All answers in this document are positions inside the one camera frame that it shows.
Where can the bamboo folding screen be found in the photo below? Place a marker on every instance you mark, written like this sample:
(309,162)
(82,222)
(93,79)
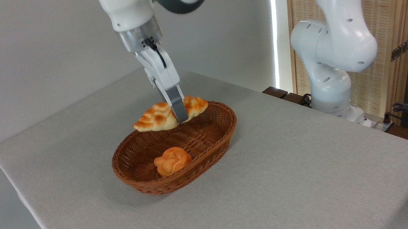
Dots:
(393,7)

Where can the dark wooden side table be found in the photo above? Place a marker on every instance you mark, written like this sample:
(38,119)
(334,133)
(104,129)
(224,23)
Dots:
(281,94)

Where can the grey tablecloth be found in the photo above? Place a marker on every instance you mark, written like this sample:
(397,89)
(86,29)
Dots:
(309,179)

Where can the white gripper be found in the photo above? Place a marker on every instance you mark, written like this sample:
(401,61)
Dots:
(161,71)

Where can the metal screen hinge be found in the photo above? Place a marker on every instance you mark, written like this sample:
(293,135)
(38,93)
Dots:
(402,49)

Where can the brown oval wicker basket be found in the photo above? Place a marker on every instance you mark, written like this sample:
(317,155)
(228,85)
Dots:
(206,133)

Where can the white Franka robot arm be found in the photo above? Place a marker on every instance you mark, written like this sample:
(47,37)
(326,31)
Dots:
(340,39)

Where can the small round knotted bread bun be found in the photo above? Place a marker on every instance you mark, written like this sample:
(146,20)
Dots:
(172,160)

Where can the long braided bread loaf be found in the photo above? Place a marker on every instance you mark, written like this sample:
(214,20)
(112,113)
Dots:
(157,117)

